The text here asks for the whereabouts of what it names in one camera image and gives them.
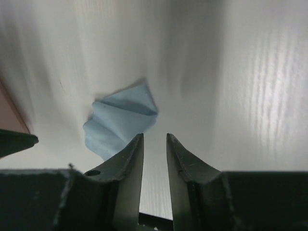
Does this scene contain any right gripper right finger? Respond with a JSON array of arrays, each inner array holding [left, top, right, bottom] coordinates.
[[167, 134, 308, 231]]

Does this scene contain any pink glasses case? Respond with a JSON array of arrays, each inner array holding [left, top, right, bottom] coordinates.
[[0, 82, 30, 134]]

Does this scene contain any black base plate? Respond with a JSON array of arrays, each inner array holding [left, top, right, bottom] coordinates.
[[137, 213, 173, 231]]

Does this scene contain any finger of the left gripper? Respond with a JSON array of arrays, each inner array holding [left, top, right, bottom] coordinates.
[[0, 129, 39, 158]]

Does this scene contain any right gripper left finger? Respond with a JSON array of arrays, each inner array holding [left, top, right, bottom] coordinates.
[[0, 134, 144, 231]]

